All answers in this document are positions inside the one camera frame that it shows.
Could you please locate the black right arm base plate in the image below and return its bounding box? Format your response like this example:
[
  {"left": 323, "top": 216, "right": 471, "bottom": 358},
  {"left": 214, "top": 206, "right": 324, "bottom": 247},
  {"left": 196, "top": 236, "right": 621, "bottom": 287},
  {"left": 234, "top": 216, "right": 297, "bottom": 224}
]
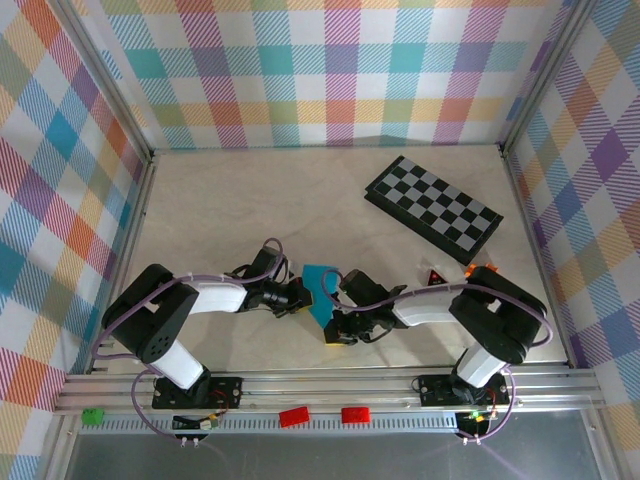
[{"left": 417, "top": 372, "right": 511, "bottom": 408}]

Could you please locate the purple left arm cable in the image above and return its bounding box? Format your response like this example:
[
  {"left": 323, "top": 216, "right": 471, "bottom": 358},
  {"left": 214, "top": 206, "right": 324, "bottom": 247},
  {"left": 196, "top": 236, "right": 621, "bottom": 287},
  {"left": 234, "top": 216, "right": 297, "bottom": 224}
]
[{"left": 92, "top": 237, "right": 287, "bottom": 446}]

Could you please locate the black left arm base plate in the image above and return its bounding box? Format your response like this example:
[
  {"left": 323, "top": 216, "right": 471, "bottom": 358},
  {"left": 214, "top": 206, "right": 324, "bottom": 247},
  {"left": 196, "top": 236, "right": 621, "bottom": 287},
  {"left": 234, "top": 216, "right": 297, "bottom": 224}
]
[{"left": 151, "top": 375, "right": 245, "bottom": 412}]

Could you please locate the red plastic block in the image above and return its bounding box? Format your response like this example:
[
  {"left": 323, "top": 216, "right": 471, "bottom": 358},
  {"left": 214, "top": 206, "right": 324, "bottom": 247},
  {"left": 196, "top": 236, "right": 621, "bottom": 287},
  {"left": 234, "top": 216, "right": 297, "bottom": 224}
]
[
  {"left": 278, "top": 406, "right": 311, "bottom": 429},
  {"left": 340, "top": 406, "right": 372, "bottom": 426}
]

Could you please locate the aluminium side rail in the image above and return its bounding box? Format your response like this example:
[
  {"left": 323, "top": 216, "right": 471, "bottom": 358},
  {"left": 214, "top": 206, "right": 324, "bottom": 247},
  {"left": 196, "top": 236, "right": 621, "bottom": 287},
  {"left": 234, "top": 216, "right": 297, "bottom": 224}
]
[
  {"left": 84, "top": 149, "right": 160, "bottom": 375},
  {"left": 499, "top": 144, "right": 574, "bottom": 370}
]

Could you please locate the small circuit board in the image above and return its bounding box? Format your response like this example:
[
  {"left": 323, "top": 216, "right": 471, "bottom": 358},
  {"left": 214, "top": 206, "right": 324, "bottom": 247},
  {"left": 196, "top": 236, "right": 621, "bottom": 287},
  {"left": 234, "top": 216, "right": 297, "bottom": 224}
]
[
  {"left": 457, "top": 407, "right": 502, "bottom": 437},
  {"left": 172, "top": 410, "right": 222, "bottom": 433}
]

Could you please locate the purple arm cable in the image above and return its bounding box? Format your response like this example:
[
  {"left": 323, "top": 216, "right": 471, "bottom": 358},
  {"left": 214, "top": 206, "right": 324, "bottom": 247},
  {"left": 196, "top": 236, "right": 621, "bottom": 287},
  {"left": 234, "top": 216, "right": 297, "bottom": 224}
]
[
  {"left": 323, "top": 269, "right": 554, "bottom": 446},
  {"left": 92, "top": 237, "right": 287, "bottom": 446}
]

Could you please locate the slotted grey cable duct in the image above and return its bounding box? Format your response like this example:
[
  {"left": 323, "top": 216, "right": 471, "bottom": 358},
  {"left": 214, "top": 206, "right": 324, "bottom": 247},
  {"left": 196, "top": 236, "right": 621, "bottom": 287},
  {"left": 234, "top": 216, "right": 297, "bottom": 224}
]
[{"left": 79, "top": 412, "right": 501, "bottom": 437}]

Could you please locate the black and grey chessboard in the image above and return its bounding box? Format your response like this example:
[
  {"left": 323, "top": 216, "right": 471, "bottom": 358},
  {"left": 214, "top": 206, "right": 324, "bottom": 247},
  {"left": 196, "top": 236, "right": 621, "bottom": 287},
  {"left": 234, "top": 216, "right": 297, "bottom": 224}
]
[{"left": 364, "top": 155, "right": 504, "bottom": 266}]

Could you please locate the aluminium frame post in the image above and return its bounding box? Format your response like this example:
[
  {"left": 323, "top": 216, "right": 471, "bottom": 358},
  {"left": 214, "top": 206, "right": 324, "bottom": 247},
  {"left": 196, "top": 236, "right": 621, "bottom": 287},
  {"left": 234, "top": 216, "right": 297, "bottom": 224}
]
[
  {"left": 47, "top": 0, "right": 157, "bottom": 164},
  {"left": 498, "top": 0, "right": 600, "bottom": 159}
]

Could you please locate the aluminium mounting rail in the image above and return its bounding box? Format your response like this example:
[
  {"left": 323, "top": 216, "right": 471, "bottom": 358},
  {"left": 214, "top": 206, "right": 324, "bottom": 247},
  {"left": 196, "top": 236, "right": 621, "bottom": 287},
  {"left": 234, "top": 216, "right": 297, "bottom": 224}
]
[{"left": 53, "top": 364, "right": 604, "bottom": 416}]

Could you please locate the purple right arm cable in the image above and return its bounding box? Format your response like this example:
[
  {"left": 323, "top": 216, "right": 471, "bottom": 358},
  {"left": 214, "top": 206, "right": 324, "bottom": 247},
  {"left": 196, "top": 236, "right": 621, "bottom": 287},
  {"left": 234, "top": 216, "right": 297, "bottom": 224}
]
[{"left": 323, "top": 269, "right": 554, "bottom": 446}]

